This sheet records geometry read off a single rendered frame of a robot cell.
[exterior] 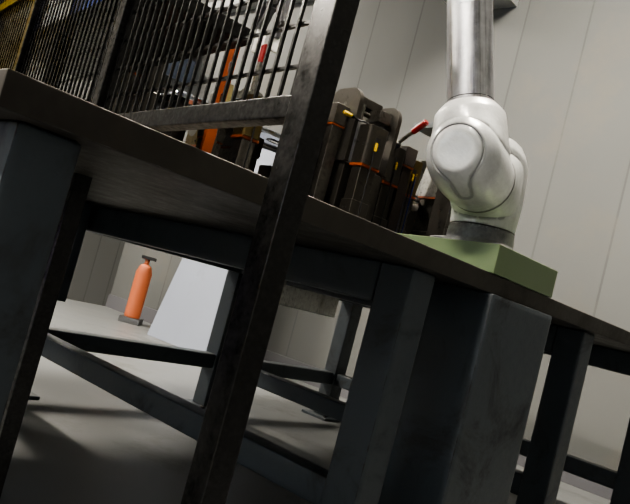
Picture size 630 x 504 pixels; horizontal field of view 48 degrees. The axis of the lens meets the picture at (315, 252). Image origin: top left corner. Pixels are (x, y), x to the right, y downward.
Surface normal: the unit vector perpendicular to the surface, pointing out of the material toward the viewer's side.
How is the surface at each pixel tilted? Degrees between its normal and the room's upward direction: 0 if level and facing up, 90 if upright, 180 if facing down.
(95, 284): 90
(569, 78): 90
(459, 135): 100
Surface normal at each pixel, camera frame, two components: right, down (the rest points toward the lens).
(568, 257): -0.65, -0.22
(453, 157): -0.43, -0.08
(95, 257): 0.72, 0.14
